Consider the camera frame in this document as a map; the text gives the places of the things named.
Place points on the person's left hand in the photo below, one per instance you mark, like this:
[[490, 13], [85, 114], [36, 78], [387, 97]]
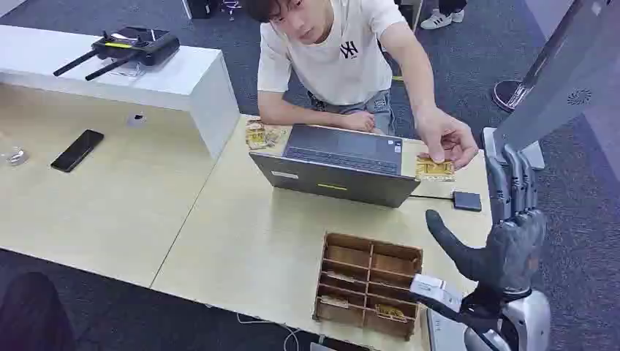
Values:
[[448, 135]]

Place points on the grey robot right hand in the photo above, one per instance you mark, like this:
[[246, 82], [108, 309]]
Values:
[[508, 252]]

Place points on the person's right hand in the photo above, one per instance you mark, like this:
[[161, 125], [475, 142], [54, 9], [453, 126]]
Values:
[[359, 122]]

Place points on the golden printed card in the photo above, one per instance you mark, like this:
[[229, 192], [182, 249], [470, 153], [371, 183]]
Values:
[[435, 170]]

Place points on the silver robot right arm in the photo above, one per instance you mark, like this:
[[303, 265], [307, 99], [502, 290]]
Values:
[[530, 319]]

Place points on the person in white shirt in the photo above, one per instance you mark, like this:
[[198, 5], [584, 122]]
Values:
[[334, 68]]

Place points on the dark grey laptop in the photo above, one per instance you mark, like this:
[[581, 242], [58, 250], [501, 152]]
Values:
[[339, 179]]

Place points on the round kiosk base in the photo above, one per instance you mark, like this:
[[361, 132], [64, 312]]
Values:
[[506, 96]]

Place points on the bystander person with white shoes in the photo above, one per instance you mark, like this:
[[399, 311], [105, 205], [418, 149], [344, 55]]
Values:
[[438, 19]]

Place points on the golden card with leaves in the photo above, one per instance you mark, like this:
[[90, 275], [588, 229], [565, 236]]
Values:
[[390, 312]]

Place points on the grey kiosk panel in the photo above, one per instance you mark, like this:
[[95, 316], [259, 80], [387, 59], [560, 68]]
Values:
[[566, 72]]

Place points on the wooden compartment card box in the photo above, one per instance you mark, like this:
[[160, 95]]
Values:
[[368, 286]]

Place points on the white raised desk shelf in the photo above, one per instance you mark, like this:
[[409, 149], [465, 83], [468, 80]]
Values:
[[184, 82]]

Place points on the pale card in box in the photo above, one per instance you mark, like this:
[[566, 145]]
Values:
[[335, 301]]

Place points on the black remote controller with antennas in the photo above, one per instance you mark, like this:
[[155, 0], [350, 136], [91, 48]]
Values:
[[140, 47]]

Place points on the black smartphone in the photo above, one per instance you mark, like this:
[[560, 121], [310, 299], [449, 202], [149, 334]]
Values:
[[77, 150]]

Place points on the clear plastic wrapper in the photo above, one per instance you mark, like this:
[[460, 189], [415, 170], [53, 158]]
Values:
[[17, 156]]

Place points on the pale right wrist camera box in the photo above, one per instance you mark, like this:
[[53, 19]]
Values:
[[436, 290]]

